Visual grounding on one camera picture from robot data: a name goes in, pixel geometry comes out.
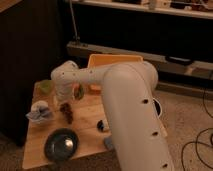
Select orange plastic tray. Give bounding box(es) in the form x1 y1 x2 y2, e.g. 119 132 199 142
87 53 144 94

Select black remote on ledge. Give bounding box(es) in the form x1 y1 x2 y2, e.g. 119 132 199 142
165 56 194 66

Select black cables on floor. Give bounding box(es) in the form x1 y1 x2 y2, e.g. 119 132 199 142
180 71 213 171

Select dark blue bowl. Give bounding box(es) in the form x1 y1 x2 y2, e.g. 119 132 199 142
153 98 163 117

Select black makeup brush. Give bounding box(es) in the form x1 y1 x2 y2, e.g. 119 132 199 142
97 120 109 132

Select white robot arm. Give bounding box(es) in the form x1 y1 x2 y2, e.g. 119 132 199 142
51 61 175 171

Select metal stand pole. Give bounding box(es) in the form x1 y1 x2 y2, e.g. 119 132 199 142
69 0 81 45

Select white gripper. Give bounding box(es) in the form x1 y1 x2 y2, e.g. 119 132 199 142
55 86 73 103

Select green cup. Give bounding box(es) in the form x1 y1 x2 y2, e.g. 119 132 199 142
39 80 52 94

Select blue grey sponge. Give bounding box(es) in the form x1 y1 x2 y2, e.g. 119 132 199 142
103 137 114 150

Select wooden shelf board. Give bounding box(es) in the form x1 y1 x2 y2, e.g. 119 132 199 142
73 0 213 20

